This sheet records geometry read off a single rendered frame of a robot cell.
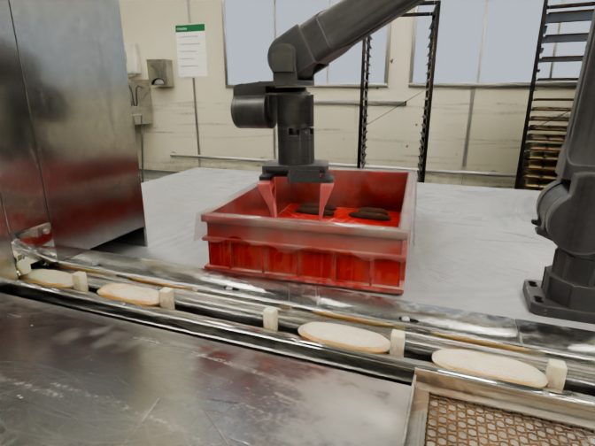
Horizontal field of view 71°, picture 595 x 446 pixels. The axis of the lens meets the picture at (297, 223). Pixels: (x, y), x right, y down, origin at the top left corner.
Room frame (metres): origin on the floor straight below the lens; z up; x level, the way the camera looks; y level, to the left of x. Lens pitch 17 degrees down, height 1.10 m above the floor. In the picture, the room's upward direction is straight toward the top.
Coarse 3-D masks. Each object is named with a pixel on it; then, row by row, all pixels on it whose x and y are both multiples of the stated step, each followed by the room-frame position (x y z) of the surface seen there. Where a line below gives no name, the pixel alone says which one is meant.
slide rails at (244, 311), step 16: (64, 288) 0.51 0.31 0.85; (192, 304) 0.46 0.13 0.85; (208, 304) 0.46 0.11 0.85; (224, 304) 0.46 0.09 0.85; (224, 320) 0.42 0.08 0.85; (288, 320) 0.42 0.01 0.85; (304, 320) 0.42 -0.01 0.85; (320, 320) 0.42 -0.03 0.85; (384, 336) 0.39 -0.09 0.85; (416, 352) 0.37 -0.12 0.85; (432, 352) 0.36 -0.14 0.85; (480, 352) 0.36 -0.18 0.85; (544, 368) 0.34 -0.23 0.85; (576, 384) 0.32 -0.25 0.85; (592, 384) 0.31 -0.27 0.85
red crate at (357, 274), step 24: (288, 216) 0.94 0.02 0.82; (312, 216) 0.94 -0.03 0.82; (336, 216) 0.94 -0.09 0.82; (240, 240) 0.61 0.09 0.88; (216, 264) 0.62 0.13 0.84; (240, 264) 0.61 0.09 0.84; (264, 264) 0.59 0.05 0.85; (288, 264) 0.59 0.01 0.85; (312, 264) 0.58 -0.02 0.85; (336, 264) 0.57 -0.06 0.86; (360, 264) 0.56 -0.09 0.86; (384, 264) 0.55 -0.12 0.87; (360, 288) 0.55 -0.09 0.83; (384, 288) 0.54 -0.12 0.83
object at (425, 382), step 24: (432, 384) 0.26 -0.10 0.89; (456, 384) 0.26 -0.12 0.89; (480, 384) 0.25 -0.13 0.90; (408, 408) 0.22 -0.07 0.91; (432, 408) 0.24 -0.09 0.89; (456, 408) 0.24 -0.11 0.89; (504, 408) 0.24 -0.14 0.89; (528, 408) 0.24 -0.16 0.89; (552, 408) 0.24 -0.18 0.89; (576, 408) 0.23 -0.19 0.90; (408, 432) 0.20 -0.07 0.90; (456, 432) 0.21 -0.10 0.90; (480, 432) 0.21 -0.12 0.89; (504, 432) 0.21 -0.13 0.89; (528, 432) 0.21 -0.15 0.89
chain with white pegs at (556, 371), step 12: (72, 276) 0.51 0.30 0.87; (84, 276) 0.51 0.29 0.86; (84, 288) 0.51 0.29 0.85; (168, 288) 0.46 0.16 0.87; (168, 300) 0.46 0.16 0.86; (192, 312) 0.46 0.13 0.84; (264, 312) 0.41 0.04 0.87; (276, 312) 0.42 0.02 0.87; (264, 324) 0.41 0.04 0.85; (276, 324) 0.41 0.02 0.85; (396, 336) 0.36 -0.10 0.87; (396, 348) 0.36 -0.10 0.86; (552, 360) 0.32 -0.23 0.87; (552, 372) 0.31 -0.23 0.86; (564, 372) 0.31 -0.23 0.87; (552, 384) 0.31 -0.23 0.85
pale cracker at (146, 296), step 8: (104, 288) 0.49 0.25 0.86; (112, 288) 0.49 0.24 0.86; (120, 288) 0.48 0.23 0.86; (128, 288) 0.49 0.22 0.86; (136, 288) 0.49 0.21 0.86; (144, 288) 0.49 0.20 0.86; (152, 288) 0.49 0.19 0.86; (104, 296) 0.48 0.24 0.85; (112, 296) 0.47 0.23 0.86; (120, 296) 0.47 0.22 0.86; (128, 296) 0.47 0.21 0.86; (136, 296) 0.47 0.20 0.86; (144, 296) 0.47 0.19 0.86; (152, 296) 0.47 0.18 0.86; (144, 304) 0.46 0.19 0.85; (152, 304) 0.46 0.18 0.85
